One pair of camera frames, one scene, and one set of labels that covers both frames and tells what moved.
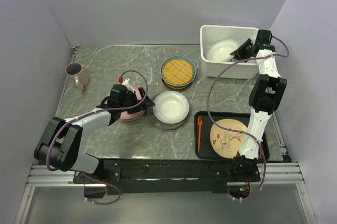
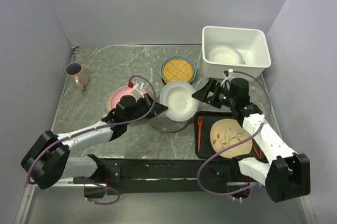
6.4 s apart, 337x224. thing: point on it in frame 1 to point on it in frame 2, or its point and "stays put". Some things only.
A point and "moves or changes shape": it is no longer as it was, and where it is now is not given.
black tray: (204, 122) stays put
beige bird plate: (226, 143) stays put
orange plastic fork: (199, 119) stays put
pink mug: (81, 77) stays put
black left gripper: (148, 103) to (148, 100)
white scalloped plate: (220, 50) moves or changes shape
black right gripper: (239, 54) to (202, 93)
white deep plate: (171, 107) moves or changes shape
